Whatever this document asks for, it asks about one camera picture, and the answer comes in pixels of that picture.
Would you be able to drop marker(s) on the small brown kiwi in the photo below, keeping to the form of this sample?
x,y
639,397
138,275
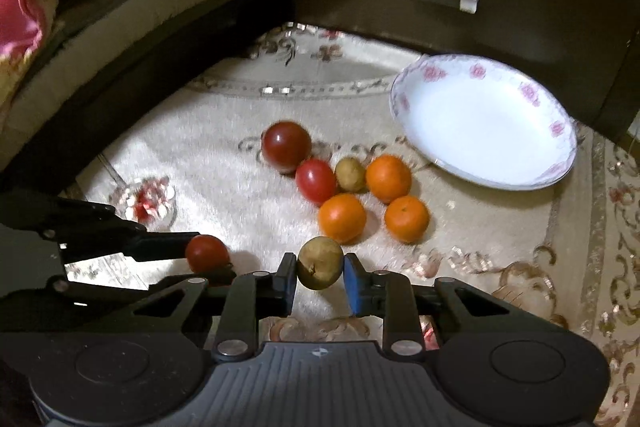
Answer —
x,y
350,175

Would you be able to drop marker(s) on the beige mattress cushion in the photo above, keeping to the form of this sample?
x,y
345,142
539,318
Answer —
x,y
84,39

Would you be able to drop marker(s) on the large dark red tomato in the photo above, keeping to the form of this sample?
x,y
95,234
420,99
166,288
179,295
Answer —
x,y
285,145

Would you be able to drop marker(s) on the orange tangerine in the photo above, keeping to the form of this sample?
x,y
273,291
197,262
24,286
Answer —
x,y
388,178
342,218
407,219

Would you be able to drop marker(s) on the white floral plate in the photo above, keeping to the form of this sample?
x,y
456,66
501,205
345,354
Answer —
x,y
484,122

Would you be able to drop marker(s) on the medium red tomato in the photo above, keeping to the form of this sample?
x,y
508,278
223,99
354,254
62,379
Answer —
x,y
316,181

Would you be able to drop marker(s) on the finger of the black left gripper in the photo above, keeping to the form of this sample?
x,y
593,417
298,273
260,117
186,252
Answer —
x,y
40,235

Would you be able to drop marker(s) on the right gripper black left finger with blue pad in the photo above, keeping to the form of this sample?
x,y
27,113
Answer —
x,y
251,298

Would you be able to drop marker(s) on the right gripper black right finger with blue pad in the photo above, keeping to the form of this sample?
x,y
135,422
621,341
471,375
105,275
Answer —
x,y
388,296

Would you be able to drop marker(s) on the small red tomato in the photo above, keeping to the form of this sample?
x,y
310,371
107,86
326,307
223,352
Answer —
x,y
206,253

